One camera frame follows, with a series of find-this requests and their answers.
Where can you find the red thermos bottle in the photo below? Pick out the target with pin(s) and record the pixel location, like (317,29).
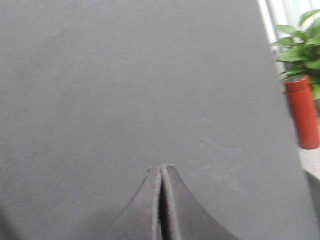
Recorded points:
(303,111)

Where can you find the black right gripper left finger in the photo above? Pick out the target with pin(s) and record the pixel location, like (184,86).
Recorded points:
(139,220)

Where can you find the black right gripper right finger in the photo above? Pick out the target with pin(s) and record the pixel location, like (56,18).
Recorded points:
(182,217)

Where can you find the dark grey fridge door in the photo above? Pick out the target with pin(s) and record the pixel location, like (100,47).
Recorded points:
(95,92)

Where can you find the green potted plant white pot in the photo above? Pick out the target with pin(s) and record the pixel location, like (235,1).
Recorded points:
(301,50)

